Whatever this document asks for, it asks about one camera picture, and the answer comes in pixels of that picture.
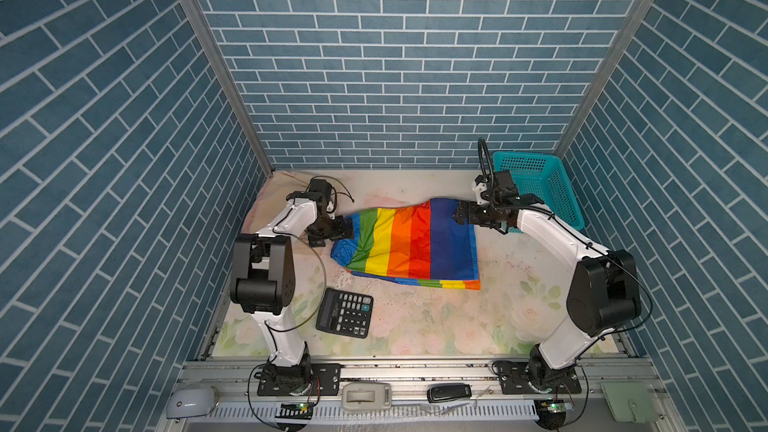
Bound right circuit board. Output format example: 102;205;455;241
535;399;571;416

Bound beige shorts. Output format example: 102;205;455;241
240;170;313;234

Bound left circuit board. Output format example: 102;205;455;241
275;403;314;422

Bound green leather wallet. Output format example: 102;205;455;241
602;381;659;424

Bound beige plastic holder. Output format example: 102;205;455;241
341;381;392;413

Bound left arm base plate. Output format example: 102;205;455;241
257;363;341;397

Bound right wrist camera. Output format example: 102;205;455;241
472;170;520;203

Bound black desk calculator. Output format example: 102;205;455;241
315;288;374;339

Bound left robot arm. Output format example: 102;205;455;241
229;192;352;390

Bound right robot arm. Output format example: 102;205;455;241
453;194;642;392

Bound circuit board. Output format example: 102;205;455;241
275;403;314;422
535;399;571;416

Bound multicolour cloth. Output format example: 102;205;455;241
331;198;481;290

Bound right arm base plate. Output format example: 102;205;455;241
490;360;582;395

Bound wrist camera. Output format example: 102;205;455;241
306;177;337;207
472;170;520;203

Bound teal plastic basket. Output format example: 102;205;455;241
492;151;584;231

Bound white slotted cable duct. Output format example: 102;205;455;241
206;400;539;425

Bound black car key fob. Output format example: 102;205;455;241
427;383;472;404

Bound grey computer mouse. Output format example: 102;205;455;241
165;385;220;420

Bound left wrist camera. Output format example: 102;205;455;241
306;177;337;207

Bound aluminium front rail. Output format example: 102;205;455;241
177;357;661;403

